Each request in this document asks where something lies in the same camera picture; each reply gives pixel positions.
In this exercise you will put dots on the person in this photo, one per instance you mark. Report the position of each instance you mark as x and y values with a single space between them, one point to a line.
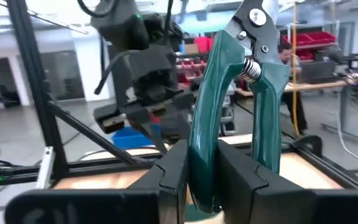
286 53

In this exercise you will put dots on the blue plastic bin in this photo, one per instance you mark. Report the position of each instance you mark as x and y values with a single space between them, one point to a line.
129 140

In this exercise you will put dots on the wooden background table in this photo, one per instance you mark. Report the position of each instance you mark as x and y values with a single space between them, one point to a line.
322 84

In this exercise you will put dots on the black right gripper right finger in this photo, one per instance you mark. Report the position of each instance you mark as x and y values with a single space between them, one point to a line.
275 202

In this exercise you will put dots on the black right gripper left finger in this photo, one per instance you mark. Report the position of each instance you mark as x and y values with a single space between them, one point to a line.
104 208

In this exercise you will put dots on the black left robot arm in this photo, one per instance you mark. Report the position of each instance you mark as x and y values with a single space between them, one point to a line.
120 28

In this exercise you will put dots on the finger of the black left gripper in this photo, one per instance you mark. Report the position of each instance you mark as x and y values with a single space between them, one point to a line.
146 126

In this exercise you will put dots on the red storage bins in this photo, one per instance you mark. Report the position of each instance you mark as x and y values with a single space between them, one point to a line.
315 37

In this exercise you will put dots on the black aluminium rig frame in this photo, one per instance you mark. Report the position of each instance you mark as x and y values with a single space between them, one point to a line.
33 77

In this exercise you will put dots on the silver metal bracket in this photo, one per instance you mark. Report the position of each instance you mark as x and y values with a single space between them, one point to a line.
46 168

